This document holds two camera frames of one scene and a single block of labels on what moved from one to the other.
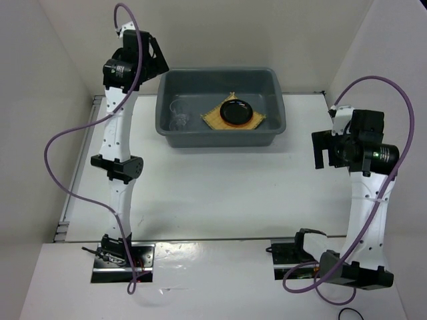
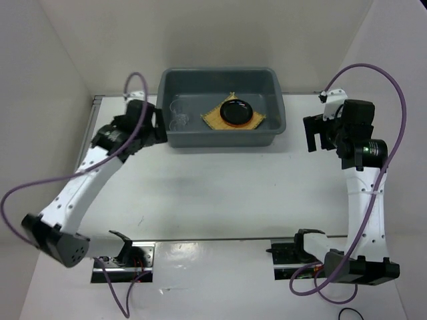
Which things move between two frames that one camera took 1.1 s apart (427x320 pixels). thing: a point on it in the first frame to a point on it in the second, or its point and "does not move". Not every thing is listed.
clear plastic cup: [180, 123] does not move
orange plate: [238, 125] does not move
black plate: [236, 111] does not move
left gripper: [158, 64] to [159, 134]
